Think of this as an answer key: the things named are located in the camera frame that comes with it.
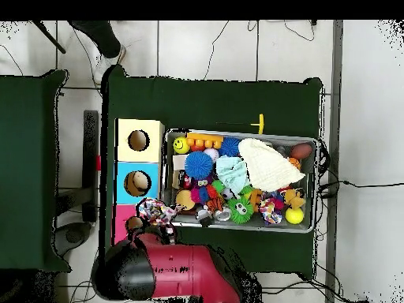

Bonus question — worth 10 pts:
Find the multicolour print cloth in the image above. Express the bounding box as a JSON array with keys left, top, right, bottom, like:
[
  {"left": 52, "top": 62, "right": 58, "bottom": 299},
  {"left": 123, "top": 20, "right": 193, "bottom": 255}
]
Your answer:
[{"left": 137, "top": 197, "right": 178, "bottom": 227}]

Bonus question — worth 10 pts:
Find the wooden box with three holes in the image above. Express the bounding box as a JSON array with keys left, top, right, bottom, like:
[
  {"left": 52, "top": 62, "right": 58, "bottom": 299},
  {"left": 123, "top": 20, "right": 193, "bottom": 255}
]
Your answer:
[{"left": 113, "top": 118, "right": 166, "bottom": 245}]

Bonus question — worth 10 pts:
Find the shallow silver mesh bin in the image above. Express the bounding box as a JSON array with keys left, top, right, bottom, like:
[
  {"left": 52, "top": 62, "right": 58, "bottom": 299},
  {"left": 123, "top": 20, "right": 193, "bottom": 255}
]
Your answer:
[{"left": 163, "top": 128, "right": 319, "bottom": 234}]

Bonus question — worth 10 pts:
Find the large blue spiky ball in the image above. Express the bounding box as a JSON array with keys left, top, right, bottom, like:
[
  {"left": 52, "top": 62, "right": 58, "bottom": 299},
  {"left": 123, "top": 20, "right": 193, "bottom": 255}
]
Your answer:
[{"left": 183, "top": 150, "right": 215, "bottom": 180}]

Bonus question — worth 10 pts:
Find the white baseball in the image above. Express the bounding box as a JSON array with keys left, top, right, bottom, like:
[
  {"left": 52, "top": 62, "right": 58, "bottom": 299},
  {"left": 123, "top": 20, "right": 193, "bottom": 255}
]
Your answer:
[{"left": 203, "top": 147, "right": 220, "bottom": 163}]

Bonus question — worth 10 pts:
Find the orange toy building brick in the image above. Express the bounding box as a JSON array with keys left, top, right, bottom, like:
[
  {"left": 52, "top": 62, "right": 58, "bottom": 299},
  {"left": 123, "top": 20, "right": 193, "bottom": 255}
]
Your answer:
[{"left": 185, "top": 132, "right": 224, "bottom": 151}]

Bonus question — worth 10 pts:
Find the light blue waffle cloth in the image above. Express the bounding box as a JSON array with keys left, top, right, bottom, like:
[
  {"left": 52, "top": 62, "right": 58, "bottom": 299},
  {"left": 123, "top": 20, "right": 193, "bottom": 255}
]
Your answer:
[{"left": 215, "top": 155, "right": 250, "bottom": 195}]

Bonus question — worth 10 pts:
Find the yellow smiley face ball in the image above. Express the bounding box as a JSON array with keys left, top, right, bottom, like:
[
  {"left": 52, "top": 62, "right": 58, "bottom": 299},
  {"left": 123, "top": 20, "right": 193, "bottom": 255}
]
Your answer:
[{"left": 172, "top": 136, "right": 191, "bottom": 155}]

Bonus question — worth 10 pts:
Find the small blue spiky ball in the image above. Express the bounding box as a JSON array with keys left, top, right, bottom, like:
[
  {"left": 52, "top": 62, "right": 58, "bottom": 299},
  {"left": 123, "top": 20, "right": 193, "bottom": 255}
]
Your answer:
[{"left": 219, "top": 137, "right": 241, "bottom": 158}]

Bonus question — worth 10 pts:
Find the green spiky ball with eyes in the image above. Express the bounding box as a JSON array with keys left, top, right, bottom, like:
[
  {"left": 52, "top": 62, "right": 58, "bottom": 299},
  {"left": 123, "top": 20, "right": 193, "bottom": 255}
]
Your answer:
[{"left": 227, "top": 196, "right": 255, "bottom": 225}]

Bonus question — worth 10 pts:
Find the cream waffle cloth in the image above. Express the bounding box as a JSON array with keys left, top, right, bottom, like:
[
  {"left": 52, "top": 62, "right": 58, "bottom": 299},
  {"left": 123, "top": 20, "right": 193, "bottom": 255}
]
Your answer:
[{"left": 238, "top": 137, "right": 306, "bottom": 193}]

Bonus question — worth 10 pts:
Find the dark green table cloth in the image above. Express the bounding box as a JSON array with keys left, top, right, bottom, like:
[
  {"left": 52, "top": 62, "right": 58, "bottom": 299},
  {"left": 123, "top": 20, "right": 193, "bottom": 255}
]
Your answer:
[
  {"left": 0, "top": 69, "right": 71, "bottom": 273},
  {"left": 100, "top": 64, "right": 324, "bottom": 280}
]

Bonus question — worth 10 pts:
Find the brown plush toy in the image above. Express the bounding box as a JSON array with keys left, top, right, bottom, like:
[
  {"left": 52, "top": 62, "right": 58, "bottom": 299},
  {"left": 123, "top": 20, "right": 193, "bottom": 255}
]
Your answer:
[{"left": 282, "top": 188, "right": 306, "bottom": 210}]

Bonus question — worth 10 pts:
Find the black panel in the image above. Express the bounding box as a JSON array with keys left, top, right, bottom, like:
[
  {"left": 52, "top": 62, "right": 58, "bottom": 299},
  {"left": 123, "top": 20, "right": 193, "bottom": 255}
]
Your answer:
[{"left": 82, "top": 109, "right": 101, "bottom": 223}]

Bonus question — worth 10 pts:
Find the dark rounded stand base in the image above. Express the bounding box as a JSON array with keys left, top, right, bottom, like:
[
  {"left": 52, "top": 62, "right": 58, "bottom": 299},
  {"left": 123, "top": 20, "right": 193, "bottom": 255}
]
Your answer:
[{"left": 53, "top": 221, "right": 95, "bottom": 257}]

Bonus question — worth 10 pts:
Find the person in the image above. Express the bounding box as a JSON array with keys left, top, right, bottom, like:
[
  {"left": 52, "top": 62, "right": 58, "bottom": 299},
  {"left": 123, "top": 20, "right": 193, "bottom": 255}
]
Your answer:
[{"left": 66, "top": 20, "right": 128, "bottom": 86}]

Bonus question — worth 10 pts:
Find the black rod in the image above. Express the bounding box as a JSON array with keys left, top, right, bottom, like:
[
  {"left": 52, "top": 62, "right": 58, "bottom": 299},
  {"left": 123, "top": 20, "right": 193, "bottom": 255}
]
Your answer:
[{"left": 31, "top": 20, "right": 67, "bottom": 54}]

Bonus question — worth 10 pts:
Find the yellow T-handle hex key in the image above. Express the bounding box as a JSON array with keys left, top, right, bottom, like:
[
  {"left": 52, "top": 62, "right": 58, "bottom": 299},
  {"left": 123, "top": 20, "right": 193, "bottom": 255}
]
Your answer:
[{"left": 215, "top": 113, "right": 265, "bottom": 135}]

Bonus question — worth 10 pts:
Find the thin black cable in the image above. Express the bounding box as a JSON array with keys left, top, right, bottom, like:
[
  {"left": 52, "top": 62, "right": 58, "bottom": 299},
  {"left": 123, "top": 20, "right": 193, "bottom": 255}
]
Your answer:
[{"left": 203, "top": 20, "right": 230, "bottom": 80}]

